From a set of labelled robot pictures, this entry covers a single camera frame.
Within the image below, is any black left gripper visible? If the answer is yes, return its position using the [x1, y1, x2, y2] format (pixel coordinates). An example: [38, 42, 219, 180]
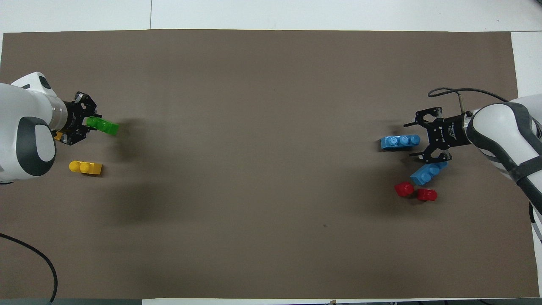
[57, 91, 101, 146]

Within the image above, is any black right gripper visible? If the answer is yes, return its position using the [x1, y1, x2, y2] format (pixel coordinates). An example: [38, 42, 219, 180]
[404, 107, 470, 164]

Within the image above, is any green two-stud block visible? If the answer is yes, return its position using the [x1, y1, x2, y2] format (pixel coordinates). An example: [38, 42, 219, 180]
[86, 117, 120, 136]

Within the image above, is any blue three-stud block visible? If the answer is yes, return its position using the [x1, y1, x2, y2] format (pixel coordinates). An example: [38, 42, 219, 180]
[409, 161, 449, 186]
[380, 135, 421, 150]

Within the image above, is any brown table mat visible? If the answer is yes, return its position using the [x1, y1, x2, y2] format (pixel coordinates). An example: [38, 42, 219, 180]
[0, 29, 539, 299]

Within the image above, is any gray right arm strap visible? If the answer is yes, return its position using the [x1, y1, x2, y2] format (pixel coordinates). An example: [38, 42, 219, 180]
[510, 160, 542, 183]

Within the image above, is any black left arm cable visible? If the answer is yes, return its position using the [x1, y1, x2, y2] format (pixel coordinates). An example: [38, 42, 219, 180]
[0, 233, 58, 303]

